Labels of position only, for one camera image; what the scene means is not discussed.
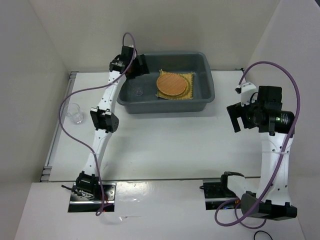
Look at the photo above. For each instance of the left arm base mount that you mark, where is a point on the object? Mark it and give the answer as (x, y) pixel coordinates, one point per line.
(82, 202)

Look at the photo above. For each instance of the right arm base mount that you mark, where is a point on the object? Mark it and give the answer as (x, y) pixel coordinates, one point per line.
(216, 191)

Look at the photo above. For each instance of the square bamboo mat tray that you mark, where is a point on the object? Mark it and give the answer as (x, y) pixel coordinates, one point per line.
(163, 96)

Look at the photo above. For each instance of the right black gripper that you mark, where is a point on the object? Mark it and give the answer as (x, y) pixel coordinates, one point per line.
(236, 110)

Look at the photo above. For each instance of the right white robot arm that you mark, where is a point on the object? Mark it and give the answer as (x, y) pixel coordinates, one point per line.
(271, 200)

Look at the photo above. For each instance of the round orange woven plate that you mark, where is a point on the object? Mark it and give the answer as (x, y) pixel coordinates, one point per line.
(171, 84)

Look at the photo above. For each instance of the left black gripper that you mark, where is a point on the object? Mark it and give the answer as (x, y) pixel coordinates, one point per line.
(142, 67)

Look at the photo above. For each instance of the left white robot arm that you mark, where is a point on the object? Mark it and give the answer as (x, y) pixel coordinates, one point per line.
(105, 121)

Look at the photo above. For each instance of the grey plastic bin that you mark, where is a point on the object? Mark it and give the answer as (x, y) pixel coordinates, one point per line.
(174, 62)

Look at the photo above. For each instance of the clear plastic cup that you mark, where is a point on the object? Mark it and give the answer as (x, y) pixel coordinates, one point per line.
(138, 91)
(74, 113)

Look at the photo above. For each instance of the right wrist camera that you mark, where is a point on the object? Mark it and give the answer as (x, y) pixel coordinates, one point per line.
(269, 94)

